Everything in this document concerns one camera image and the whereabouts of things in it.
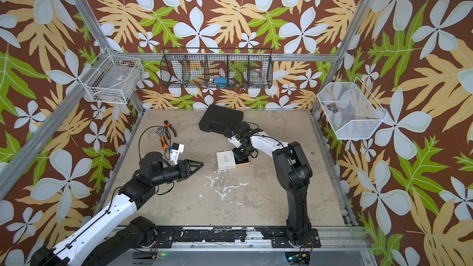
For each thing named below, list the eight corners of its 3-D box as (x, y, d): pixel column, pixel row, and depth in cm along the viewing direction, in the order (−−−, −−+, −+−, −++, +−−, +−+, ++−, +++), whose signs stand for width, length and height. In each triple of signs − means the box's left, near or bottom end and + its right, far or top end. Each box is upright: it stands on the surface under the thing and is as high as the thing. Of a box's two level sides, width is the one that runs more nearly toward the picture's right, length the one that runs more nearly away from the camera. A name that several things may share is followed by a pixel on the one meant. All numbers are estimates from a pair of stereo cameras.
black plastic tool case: (198, 128, 112) (196, 122, 108) (211, 108, 123) (210, 102, 119) (233, 139, 107) (233, 134, 103) (244, 117, 118) (244, 111, 114)
